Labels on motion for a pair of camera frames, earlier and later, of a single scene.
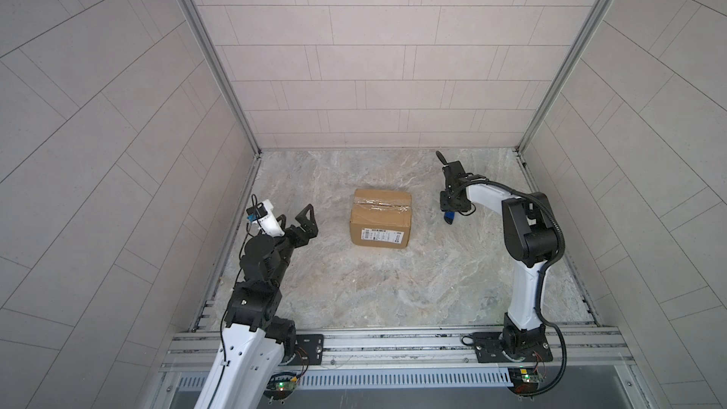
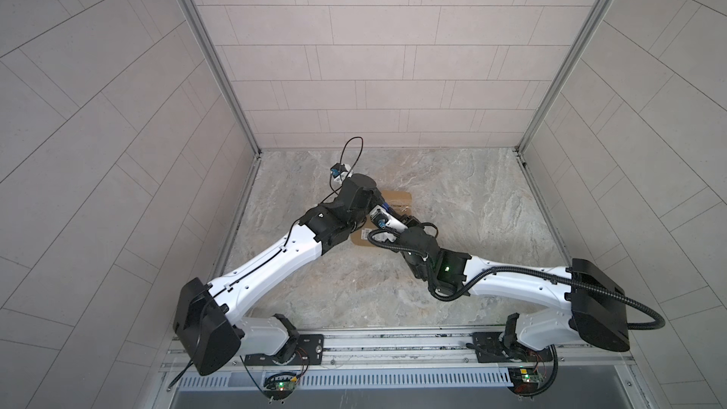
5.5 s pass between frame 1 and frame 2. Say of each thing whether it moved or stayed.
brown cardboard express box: stayed
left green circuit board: stayed
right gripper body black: moved
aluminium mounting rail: stayed
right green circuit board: stayed
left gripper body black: moved
